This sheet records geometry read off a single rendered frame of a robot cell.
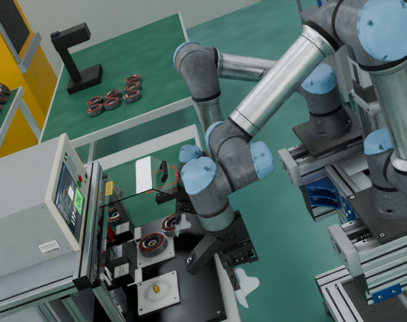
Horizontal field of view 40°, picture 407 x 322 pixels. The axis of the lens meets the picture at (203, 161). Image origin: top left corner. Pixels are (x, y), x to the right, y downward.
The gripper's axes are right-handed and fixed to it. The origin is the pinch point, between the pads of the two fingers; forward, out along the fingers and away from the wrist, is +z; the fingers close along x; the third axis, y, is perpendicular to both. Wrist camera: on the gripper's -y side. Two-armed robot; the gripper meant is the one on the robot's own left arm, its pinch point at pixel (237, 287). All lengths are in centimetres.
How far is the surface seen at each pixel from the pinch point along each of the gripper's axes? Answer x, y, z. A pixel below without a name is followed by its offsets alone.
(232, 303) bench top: 37, -5, 40
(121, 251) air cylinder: 77, -39, 33
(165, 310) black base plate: 44, -28, 38
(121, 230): 76, -35, 23
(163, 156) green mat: 150, -15, 40
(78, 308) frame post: 34, -49, 16
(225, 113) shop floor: 322, 33, 115
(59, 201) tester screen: 50, -42, -12
